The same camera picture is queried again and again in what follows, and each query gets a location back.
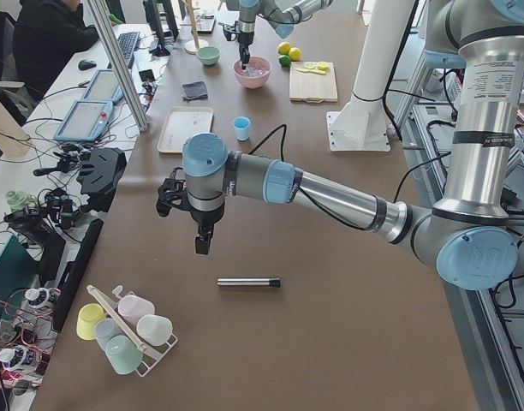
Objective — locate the steel muddler black cap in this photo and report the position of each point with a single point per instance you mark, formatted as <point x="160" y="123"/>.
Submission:
<point x="272" y="282"/>

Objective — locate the teach pendant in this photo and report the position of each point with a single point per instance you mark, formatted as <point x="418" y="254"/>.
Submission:
<point x="104" y="86"/>
<point x="86" y="121"/>

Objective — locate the yellow plastic knife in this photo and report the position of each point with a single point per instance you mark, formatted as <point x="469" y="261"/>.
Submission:
<point x="310" y="70"/>

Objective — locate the pink cup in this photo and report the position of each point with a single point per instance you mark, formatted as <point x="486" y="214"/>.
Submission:
<point x="133" y="307"/>

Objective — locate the seated person black clothes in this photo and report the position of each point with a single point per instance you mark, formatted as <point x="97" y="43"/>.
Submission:
<point x="47" y="34"/>

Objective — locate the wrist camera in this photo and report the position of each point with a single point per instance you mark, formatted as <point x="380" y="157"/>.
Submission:
<point x="172" y="194"/>

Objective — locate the pink bowl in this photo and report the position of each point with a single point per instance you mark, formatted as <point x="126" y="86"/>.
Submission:
<point x="256" y="82"/>

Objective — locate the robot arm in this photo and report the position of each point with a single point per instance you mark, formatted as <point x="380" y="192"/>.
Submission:
<point x="282" y="20"/>
<point x="463" y="236"/>

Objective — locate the black plastic bracket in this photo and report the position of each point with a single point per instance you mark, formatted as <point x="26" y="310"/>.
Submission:
<point x="100" y="171"/>

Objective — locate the pale green bowl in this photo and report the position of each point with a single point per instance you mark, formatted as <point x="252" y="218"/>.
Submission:
<point x="208" y="55"/>

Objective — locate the clear ice cubes pile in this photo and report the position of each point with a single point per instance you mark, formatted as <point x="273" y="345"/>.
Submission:
<point x="252" y="70"/>

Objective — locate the grey folded cloth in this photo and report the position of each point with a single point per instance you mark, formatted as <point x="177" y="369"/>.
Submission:
<point x="194" y="90"/>

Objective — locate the green lime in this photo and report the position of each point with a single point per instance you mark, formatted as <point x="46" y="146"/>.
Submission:
<point x="284" y="60"/>

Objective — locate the whole yellow lemon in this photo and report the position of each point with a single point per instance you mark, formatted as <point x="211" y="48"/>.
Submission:
<point x="295" y="54"/>
<point x="284" y="48"/>

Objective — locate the whole yellow lemon outer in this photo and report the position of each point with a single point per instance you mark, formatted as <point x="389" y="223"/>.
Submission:
<point x="284" y="48"/>

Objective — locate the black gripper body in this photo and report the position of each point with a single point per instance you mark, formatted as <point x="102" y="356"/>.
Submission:
<point x="205" y="217"/>
<point x="244" y="38"/>

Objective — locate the white cup rack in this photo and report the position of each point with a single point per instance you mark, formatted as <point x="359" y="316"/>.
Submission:
<point x="152" y="355"/>

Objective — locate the yellow cup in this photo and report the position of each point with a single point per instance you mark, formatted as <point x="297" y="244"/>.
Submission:
<point x="88" y="317"/>

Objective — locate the light blue cup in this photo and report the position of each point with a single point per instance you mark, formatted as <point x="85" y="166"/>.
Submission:
<point x="241" y="126"/>

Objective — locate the whole yellow lemon inner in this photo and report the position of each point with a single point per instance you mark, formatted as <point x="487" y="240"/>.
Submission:
<point x="295" y="54"/>

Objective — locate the white cup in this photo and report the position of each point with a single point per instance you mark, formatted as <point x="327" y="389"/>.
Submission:
<point x="154" y="329"/>

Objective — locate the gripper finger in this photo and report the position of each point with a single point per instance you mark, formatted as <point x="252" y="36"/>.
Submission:
<point x="244" y="59"/>
<point x="202" y="244"/>

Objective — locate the grey cup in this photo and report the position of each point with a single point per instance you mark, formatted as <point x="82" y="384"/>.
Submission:
<point x="104" y="330"/>

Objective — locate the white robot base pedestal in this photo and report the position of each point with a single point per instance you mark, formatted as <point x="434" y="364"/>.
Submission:
<point x="361" y="124"/>

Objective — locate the teach pendant near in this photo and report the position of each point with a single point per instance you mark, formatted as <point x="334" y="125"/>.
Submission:
<point x="86" y="121"/>

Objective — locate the aluminium frame post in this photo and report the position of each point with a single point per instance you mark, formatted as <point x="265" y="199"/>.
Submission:
<point x="119" y="66"/>

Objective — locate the black computer mouse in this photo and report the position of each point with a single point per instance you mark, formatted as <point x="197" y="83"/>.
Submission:
<point x="85" y="64"/>

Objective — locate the green cup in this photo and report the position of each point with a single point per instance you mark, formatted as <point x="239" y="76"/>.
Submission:
<point x="123" y="354"/>

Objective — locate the lemon half upper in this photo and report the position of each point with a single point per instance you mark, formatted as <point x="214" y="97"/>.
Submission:
<point x="322" y="66"/>

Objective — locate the teach pendant far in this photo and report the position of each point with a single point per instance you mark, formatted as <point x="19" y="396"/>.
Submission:
<point x="104" y="86"/>

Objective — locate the wooden cutting board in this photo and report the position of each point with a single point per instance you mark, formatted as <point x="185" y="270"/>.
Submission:
<point x="312" y="87"/>

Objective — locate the wooden stand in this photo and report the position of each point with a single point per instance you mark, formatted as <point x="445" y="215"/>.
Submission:
<point x="193" y="45"/>

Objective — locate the cream rabbit tray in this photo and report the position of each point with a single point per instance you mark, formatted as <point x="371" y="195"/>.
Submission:
<point x="180" y="124"/>

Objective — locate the black keyboard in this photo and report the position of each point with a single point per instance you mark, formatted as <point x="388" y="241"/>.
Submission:
<point x="128" y="44"/>

